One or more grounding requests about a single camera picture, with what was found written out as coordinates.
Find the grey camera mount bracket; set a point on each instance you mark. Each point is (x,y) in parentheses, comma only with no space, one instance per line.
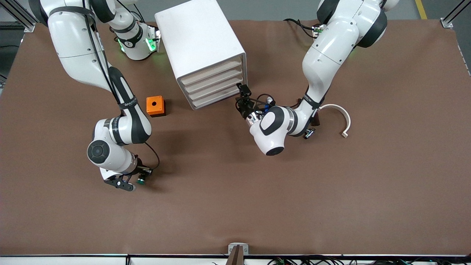
(238,251)

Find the white plastic drawer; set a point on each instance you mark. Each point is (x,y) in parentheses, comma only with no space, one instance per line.
(216,87)
(214,80)
(212,73)
(218,95)

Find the aluminium frame profile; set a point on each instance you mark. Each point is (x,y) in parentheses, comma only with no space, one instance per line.
(446,24)
(29,26)

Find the white table frame rail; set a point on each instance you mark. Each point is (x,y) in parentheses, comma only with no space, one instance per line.
(73,259)

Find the orange button enclosure box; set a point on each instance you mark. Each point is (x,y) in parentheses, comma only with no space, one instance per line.
(154,106)

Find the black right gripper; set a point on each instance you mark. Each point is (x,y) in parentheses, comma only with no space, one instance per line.
(140,170)

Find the white drawer cabinet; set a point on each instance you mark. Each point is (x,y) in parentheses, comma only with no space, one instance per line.
(198,36)

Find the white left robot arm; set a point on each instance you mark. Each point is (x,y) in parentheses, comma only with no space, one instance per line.
(331,55)

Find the brown terminal block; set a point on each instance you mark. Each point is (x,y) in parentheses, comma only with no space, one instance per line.
(317,118)

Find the white curved plastic bracket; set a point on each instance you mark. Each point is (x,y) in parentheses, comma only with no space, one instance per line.
(346,117)

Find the brown table mat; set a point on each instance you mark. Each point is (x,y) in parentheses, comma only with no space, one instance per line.
(235,202)

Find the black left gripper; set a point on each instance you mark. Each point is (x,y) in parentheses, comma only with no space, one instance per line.
(245,109)

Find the silver key switch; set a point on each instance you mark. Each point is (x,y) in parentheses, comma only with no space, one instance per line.
(310,134)

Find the green push button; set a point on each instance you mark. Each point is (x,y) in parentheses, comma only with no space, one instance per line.
(141,181)

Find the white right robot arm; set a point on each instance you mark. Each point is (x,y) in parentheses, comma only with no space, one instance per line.
(81,44)

